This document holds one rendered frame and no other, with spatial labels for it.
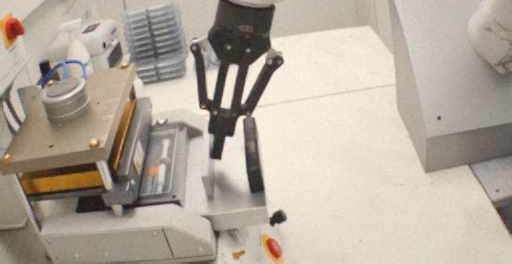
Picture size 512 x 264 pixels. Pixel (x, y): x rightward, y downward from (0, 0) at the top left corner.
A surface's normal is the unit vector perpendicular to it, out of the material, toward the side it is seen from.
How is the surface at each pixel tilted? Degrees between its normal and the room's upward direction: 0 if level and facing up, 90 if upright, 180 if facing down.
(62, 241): 90
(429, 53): 44
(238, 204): 0
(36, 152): 0
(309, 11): 90
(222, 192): 0
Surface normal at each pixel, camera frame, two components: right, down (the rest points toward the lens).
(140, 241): 0.05, 0.47
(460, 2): -0.11, -0.29
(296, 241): -0.15, -0.87
